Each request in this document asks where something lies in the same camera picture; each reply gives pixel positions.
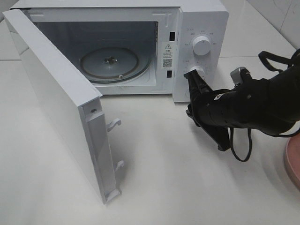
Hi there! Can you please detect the white upper power knob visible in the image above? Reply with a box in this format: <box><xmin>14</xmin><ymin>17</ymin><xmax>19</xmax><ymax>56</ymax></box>
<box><xmin>192</xmin><ymin>35</ymin><xmax>211</xmax><ymax>56</ymax></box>

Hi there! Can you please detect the white microwave door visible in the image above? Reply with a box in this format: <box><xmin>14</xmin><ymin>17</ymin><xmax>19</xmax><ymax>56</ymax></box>
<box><xmin>4</xmin><ymin>9</ymin><xmax>124</xmax><ymax>203</ymax></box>

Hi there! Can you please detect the glass microwave turntable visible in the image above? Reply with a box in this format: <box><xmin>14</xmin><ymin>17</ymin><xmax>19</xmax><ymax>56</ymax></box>
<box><xmin>80</xmin><ymin>47</ymin><xmax>151</xmax><ymax>84</ymax></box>

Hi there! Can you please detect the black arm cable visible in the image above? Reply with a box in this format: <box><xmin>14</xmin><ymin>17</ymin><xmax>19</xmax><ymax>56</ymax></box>
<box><xmin>228</xmin><ymin>51</ymin><xmax>300</xmax><ymax>162</ymax></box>

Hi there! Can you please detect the white lower timer knob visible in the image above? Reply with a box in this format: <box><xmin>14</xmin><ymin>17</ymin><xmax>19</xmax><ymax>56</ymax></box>
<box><xmin>190</xmin><ymin>66</ymin><xmax>206</xmax><ymax>80</ymax></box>

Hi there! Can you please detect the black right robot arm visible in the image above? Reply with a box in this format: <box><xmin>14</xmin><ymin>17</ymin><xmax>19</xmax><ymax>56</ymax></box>
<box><xmin>184</xmin><ymin>50</ymin><xmax>300</xmax><ymax>151</ymax></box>

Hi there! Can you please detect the pink round plate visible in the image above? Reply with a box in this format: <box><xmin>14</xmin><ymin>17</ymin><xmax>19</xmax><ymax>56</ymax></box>
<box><xmin>284</xmin><ymin>135</ymin><xmax>300</xmax><ymax>189</ymax></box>

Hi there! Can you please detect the white microwave oven body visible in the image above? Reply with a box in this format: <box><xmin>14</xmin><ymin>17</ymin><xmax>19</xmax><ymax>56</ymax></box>
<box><xmin>8</xmin><ymin>0</ymin><xmax>229</xmax><ymax>102</ymax></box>

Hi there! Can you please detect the white warning label sticker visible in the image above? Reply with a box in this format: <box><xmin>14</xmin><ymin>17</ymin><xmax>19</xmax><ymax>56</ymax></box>
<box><xmin>161</xmin><ymin>42</ymin><xmax>175</xmax><ymax>69</ymax></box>

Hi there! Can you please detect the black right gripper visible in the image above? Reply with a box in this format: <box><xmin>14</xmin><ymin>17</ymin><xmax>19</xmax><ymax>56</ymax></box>
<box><xmin>184</xmin><ymin>69</ymin><xmax>234</xmax><ymax>151</ymax></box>

